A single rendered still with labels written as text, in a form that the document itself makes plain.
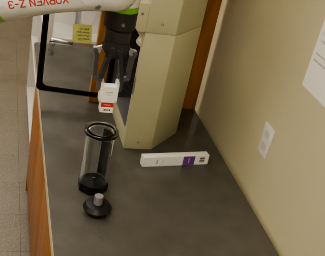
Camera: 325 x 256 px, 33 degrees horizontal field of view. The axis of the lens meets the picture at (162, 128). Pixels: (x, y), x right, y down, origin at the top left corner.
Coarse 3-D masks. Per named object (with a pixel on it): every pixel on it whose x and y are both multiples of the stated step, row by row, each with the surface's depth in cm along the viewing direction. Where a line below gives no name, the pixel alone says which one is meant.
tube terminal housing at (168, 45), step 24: (168, 0) 187; (192, 0) 194; (168, 24) 191; (192, 24) 202; (144, 48) 194; (168, 48) 196; (192, 48) 211; (144, 72) 199; (168, 72) 201; (144, 96) 204; (168, 96) 210; (120, 120) 220; (144, 120) 209; (168, 120) 220; (144, 144) 214
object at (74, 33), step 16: (64, 16) 216; (80, 16) 217; (96, 16) 218; (48, 32) 219; (64, 32) 219; (80, 32) 220; (96, 32) 221; (64, 48) 223; (80, 48) 223; (48, 64) 225; (64, 64) 226; (80, 64) 227; (48, 80) 229; (64, 80) 230; (80, 80) 230; (96, 80) 231
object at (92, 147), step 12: (84, 132) 175; (96, 132) 181; (108, 132) 181; (96, 144) 174; (108, 144) 175; (84, 156) 179; (96, 156) 176; (108, 156) 178; (84, 168) 180; (96, 168) 178; (108, 168) 181; (84, 180) 181; (96, 180) 180
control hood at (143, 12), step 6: (144, 0) 189; (144, 6) 186; (138, 12) 187; (144, 12) 187; (138, 18) 188; (144, 18) 188; (138, 24) 189; (144, 24) 189; (138, 30) 190; (144, 30) 191
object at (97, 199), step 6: (90, 198) 175; (96, 198) 172; (102, 198) 172; (84, 204) 173; (90, 204) 173; (96, 204) 173; (102, 204) 174; (108, 204) 175; (90, 210) 171; (96, 210) 171; (102, 210) 171; (108, 210) 173; (96, 216) 172; (102, 216) 173
